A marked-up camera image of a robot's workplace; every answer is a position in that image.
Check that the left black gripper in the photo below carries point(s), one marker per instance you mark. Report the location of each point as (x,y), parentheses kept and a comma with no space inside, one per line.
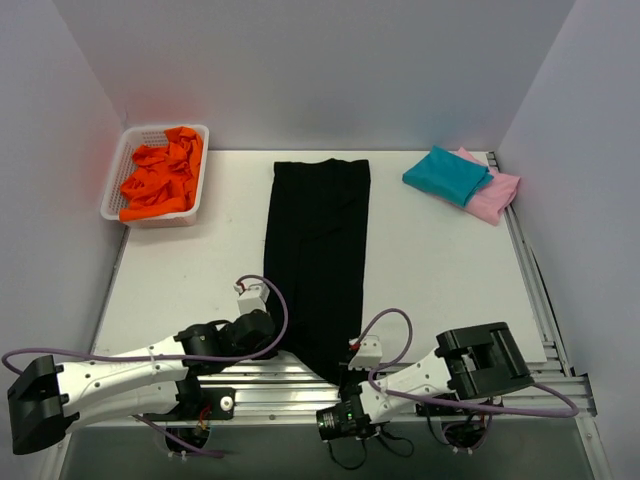
(267,342)

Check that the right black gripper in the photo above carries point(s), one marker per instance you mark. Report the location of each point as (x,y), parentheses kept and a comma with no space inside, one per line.
(348,373)

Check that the black t-shirt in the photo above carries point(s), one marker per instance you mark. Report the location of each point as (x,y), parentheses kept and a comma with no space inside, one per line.
(314,253)

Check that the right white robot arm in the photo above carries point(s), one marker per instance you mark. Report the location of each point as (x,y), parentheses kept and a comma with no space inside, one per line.
(477,362)

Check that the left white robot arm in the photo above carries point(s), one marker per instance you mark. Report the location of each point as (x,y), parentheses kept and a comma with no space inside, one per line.
(49,399)

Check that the orange crumpled t-shirt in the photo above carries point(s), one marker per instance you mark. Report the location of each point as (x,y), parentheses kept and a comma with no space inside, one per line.
(166,177)

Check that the white plastic laundry basket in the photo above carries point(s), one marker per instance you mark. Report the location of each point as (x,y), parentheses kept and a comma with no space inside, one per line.
(123,166)

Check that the folded teal t-shirt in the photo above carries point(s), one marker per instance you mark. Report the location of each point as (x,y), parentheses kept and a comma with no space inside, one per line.
(448,177)

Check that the folded pink t-shirt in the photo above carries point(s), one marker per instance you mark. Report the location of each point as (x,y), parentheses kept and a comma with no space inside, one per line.
(489,202)

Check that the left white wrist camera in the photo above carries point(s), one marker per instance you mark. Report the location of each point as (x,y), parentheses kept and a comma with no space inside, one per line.
(251,297)

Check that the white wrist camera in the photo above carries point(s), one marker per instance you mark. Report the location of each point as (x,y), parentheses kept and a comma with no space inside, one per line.
(365,353)
(251,297)

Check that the aluminium rail frame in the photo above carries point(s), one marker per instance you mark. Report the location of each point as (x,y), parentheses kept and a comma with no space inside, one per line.
(443,267)

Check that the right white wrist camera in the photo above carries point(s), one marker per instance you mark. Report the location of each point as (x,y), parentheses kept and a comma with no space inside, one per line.
(365,353)

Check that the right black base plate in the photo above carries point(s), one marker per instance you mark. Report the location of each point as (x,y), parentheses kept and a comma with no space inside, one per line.
(432,410)

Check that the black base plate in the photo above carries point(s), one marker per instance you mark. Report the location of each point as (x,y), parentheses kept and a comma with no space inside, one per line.
(202,403)
(432,410)

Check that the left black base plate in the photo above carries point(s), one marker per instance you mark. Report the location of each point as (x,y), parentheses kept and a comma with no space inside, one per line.
(202,403)

